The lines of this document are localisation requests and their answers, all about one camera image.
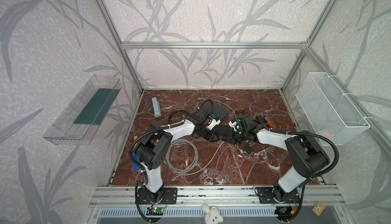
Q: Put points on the white wire mesh basket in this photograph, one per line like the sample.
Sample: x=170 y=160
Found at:
x=327 y=107

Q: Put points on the blue trowel wooden handle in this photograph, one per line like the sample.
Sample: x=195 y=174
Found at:
x=134 y=160

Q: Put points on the green lit controller board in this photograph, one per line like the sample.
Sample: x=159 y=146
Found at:
x=155 y=211

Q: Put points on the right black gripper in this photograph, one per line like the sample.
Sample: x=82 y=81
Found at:
x=237 y=133

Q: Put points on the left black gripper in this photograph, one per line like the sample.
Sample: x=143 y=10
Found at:
x=214 y=132

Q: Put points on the black network switch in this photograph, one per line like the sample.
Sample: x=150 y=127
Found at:
x=223 y=133

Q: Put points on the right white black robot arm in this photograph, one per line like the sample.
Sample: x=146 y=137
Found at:
x=312 y=155

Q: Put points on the white plush toy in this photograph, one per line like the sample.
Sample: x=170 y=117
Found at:
x=212 y=214

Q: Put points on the light blue rectangular block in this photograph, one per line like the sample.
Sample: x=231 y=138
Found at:
x=156 y=107

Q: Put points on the dark grey flat box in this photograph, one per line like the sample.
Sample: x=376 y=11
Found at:
x=218 y=110

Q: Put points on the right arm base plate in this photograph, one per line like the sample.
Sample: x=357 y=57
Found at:
x=265 y=195

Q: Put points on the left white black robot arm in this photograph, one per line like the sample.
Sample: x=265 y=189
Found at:
x=149 y=150

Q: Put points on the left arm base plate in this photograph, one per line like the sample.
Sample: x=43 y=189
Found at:
x=165 y=195

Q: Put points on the orange handled tool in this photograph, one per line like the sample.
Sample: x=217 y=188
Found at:
x=268 y=123

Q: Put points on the black power adapter with cable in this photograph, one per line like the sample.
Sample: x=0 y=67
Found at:
x=247 y=146

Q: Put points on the pink object in basket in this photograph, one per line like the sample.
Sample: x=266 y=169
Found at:
x=325 y=133

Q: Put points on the clear acrylic wall shelf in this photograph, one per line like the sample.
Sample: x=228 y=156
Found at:
x=81 y=119

